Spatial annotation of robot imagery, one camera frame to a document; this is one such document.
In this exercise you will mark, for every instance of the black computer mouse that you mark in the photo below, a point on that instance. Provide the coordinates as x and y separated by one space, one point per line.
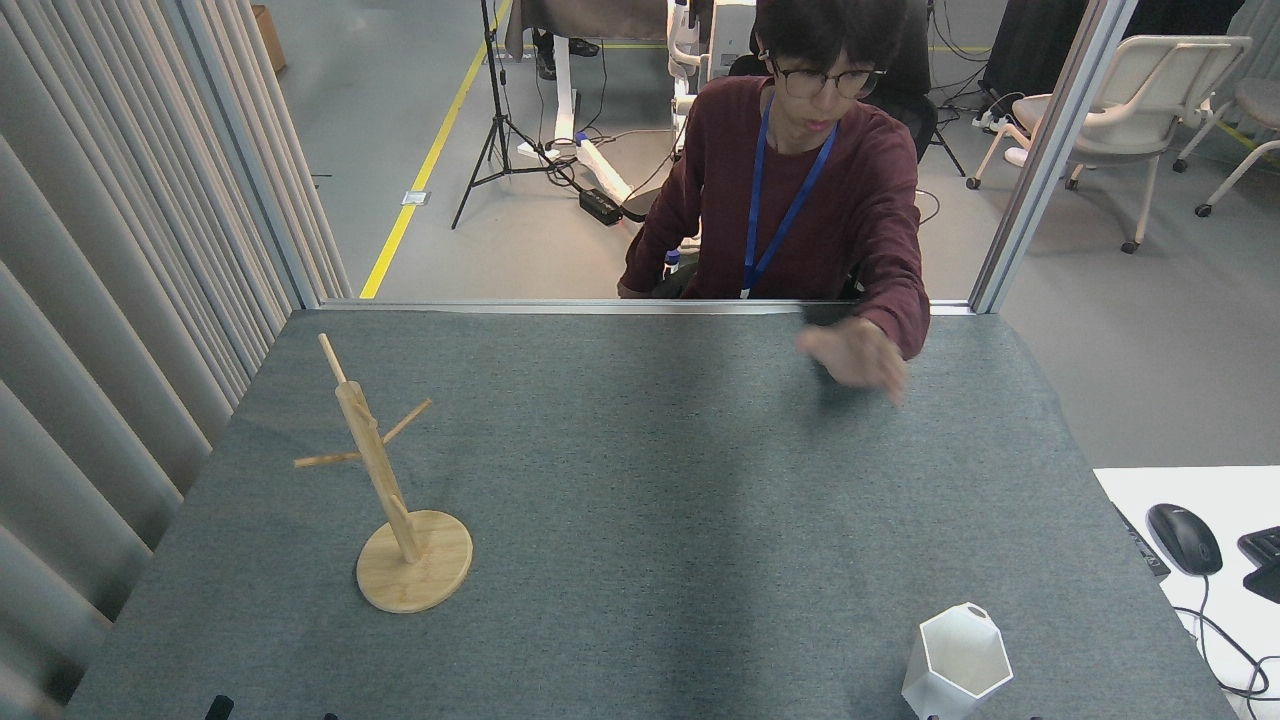
1185 538

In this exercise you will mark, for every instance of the grey office chair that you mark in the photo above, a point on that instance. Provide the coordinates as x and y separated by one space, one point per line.
1255 105

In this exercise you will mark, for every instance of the person's left hand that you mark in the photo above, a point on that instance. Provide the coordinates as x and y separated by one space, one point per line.
855 355

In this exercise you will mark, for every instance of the silver frame rail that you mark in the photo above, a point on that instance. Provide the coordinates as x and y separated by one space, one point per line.
600 305

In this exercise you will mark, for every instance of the cardboard box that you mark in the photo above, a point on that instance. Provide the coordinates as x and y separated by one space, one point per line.
268 38

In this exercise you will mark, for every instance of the white hexagonal cup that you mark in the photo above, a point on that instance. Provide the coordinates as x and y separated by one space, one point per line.
955 660

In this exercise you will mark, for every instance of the white office chair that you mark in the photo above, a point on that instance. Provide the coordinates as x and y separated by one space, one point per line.
1140 110

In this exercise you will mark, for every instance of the white stand on wheels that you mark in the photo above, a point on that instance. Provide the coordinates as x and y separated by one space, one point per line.
600 165

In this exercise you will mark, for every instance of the wooden cup rack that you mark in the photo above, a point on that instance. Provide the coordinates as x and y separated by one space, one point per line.
375 455

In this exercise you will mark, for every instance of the grey pleated curtain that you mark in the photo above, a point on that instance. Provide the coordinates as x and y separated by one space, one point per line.
100 250

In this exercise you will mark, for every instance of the white desk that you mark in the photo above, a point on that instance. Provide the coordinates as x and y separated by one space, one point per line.
1230 490

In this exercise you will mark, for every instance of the silver floor outlet plate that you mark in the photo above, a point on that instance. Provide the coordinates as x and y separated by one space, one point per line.
416 198

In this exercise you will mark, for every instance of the grey table cloth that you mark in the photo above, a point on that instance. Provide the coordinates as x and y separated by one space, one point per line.
650 520

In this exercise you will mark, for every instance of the black power adapter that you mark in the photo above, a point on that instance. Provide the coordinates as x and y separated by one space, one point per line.
600 206

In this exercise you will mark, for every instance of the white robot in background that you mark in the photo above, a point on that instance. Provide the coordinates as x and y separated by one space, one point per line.
715 35

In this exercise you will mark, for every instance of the yellow floor tape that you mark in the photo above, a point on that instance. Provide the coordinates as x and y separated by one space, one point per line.
425 170

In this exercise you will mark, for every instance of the black tripod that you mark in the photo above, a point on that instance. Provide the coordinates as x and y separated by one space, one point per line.
495 110

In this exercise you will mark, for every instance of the black glasses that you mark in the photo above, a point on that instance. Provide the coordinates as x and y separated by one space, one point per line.
825 80

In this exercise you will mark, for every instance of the silver frame post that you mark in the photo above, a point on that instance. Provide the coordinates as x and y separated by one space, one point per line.
1050 150

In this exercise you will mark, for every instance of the person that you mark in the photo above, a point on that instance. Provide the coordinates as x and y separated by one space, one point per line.
800 200

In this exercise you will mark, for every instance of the black office chair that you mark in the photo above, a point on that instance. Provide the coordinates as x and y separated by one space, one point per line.
915 90

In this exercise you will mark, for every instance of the black keyboard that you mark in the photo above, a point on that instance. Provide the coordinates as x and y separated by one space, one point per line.
1265 560

